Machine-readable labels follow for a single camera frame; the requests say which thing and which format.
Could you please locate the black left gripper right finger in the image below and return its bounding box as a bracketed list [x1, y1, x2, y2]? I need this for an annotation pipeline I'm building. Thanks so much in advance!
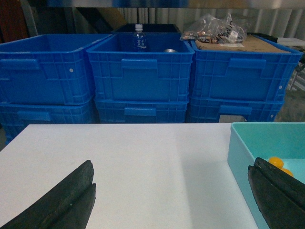
[248, 157, 305, 229]

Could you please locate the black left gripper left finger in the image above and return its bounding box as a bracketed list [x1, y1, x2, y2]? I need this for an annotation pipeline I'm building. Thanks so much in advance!
[1, 160, 96, 229]

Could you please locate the yellow toy block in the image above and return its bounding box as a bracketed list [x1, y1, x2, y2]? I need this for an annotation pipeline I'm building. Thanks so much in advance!
[268, 156, 294, 177]

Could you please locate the teal plastic tray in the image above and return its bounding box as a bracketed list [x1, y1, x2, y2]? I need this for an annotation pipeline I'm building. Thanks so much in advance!
[227, 122, 305, 229]

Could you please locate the blue crate bottom middle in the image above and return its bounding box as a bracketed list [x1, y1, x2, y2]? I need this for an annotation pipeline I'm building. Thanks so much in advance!
[94, 99, 189, 124]

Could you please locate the blue crate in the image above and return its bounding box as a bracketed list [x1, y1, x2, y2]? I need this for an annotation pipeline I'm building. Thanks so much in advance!
[0, 99, 99, 144]
[0, 34, 109, 105]
[87, 33, 194, 102]
[190, 36, 303, 102]
[186, 97, 284, 123]
[94, 99, 189, 124]

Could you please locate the blue crate bottom left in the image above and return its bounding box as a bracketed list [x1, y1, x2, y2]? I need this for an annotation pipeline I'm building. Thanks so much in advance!
[0, 99, 99, 144]

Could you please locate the blue crate bottom right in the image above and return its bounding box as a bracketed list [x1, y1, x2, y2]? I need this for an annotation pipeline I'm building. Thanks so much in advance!
[186, 97, 284, 123]

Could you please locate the blue crate top left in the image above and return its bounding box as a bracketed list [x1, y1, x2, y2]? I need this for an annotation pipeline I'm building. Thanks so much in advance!
[0, 34, 109, 105]

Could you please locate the blue crate top right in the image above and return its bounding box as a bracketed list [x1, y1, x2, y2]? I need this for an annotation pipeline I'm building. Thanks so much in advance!
[190, 36, 303, 102]

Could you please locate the brown cardboard sheet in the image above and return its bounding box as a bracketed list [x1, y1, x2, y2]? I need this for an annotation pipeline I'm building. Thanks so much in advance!
[195, 35, 289, 53]

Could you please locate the blue crate top middle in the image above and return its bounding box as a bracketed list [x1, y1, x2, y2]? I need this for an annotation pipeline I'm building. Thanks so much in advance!
[87, 33, 194, 102]

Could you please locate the clear water bottle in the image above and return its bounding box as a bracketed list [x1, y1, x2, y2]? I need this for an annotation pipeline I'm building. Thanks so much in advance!
[132, 24, 147, 52]

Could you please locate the clear plastic bag of parts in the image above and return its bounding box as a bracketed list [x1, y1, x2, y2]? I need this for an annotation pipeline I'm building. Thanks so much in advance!
[180, 13, 247, 44]

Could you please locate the silver metal can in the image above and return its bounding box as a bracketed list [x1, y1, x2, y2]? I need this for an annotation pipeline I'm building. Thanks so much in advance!
[164, 49, 177, 53]

